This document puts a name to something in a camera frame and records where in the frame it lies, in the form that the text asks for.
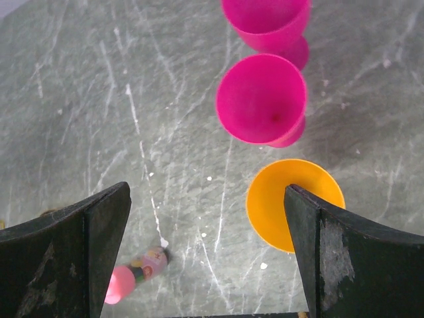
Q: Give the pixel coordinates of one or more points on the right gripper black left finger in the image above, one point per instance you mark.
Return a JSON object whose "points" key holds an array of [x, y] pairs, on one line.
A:
{"points": [[60, 264]]}

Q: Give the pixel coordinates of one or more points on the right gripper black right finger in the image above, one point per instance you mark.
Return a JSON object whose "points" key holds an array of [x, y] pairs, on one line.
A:
{"points": [[351, 266]]}

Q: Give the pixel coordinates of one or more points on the yellow wine glass front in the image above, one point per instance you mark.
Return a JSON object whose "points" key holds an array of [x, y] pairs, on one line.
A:
{"points": [[265, 197]]}

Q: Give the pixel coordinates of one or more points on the pink wine glass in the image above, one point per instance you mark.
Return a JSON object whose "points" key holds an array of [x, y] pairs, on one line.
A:
{"points": [[274, 26], [262, 99]]}

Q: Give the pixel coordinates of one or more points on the small pink bottle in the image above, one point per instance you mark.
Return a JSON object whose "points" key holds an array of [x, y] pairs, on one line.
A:
{"points": [[125, 278]]}

